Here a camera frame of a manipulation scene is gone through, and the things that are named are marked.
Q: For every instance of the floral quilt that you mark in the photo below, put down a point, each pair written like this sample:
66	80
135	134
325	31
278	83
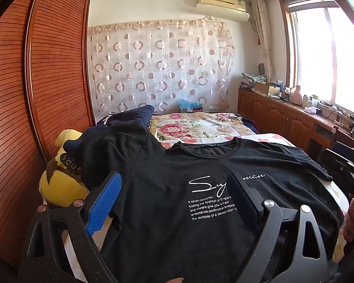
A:
194	126

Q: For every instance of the stack of folded cloths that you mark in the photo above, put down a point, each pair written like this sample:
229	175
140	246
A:
253	77

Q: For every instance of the wooden louvred wardrobe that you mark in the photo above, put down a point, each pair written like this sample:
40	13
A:
23	109

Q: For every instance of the pale pink bottle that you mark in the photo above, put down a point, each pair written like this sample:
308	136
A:
296	95

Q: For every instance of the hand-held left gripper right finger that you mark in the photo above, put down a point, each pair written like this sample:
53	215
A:
244	200

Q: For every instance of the wooden framed window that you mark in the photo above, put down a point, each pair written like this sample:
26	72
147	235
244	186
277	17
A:
327	53

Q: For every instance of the wooden side cabinet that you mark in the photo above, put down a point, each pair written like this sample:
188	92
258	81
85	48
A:
280	118

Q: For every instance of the dark blue blanket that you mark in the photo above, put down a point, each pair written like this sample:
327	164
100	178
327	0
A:
249	123

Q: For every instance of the yellow plush toy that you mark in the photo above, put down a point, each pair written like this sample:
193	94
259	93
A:
59	185

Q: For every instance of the blue plastic bag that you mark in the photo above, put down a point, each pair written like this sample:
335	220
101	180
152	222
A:
190	105

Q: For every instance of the cream patterned side curtain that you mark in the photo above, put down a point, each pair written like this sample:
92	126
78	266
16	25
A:
262	35

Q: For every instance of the black printed t-shirt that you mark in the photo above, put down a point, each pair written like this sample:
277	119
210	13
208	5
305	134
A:
177	212

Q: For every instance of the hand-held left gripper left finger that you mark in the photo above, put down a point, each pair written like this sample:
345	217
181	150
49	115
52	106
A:
103	203

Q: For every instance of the wall air conditioner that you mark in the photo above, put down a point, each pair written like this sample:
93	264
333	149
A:
221	4

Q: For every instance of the sheer circle-patterned curtain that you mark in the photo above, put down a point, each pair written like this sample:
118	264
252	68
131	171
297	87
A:
162	64

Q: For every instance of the dark circle-patterned blanket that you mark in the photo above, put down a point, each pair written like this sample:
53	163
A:
69	163

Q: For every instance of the navy blue folded garment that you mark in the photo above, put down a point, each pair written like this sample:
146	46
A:
129	118

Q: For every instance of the cardboard box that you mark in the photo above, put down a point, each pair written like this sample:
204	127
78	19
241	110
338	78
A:
265	87

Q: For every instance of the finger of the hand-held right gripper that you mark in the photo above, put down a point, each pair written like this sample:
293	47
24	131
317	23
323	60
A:
337	163

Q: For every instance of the red tassel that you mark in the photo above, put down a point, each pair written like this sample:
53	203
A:
258	39

